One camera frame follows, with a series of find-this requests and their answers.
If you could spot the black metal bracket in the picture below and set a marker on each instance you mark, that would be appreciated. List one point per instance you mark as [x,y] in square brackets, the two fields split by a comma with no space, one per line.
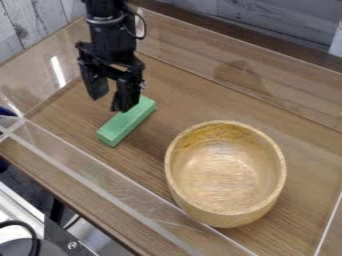
[59,243]

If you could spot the clear acrylic corner bracket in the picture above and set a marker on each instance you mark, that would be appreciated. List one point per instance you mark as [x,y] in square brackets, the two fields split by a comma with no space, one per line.
[140,24]

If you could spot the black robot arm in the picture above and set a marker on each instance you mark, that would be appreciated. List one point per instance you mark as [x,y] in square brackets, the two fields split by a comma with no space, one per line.
[109,9]

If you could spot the white object at right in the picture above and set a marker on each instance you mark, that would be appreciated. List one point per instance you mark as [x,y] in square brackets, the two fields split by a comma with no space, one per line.
[336,47]

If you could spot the blue object at left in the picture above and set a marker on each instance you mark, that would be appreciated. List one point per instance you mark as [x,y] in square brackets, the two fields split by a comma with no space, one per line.
[6,112]

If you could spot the clear acrylic tray enclosure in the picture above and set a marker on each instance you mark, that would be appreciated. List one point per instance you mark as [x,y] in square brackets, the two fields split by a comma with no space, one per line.
[210,71]

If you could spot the green rectangular block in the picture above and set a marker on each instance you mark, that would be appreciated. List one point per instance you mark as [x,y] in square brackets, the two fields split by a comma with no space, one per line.
[122,124]

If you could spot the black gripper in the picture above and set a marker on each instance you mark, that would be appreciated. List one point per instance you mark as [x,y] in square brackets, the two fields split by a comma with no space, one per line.
[108,59]

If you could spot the brown wooden bowl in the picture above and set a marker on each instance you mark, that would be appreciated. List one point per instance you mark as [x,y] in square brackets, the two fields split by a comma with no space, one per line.
[226,173]

